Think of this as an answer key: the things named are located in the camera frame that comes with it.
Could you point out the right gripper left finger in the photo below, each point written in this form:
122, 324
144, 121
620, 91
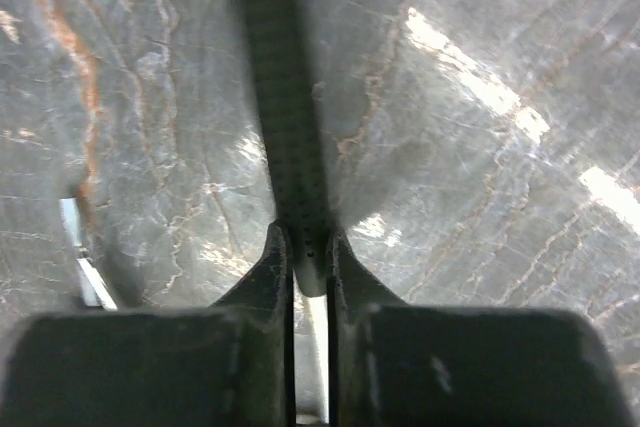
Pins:
228, 364

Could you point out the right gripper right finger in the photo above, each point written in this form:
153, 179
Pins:
396, 364

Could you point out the steel claw hammer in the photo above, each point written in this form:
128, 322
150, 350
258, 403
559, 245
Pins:
290, 132

